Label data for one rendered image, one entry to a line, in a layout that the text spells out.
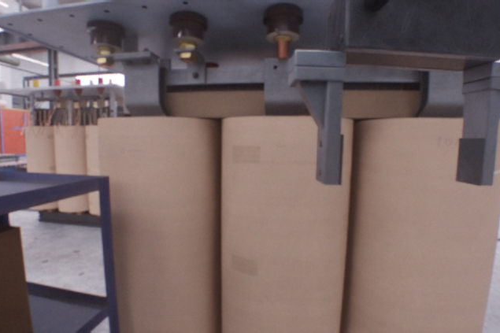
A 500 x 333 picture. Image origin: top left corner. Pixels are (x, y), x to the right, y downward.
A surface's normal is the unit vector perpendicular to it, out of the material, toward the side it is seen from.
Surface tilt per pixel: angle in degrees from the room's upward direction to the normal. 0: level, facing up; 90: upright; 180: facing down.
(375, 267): 90
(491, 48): 90
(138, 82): 90
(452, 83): 90
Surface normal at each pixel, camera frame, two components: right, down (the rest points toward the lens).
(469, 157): -1.00, -0.01
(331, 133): 0.02, 0.10
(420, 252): -0.20, 0.10
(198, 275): 0.70, 0.08
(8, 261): 0.99, 0.03
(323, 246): 0.29, 0.10
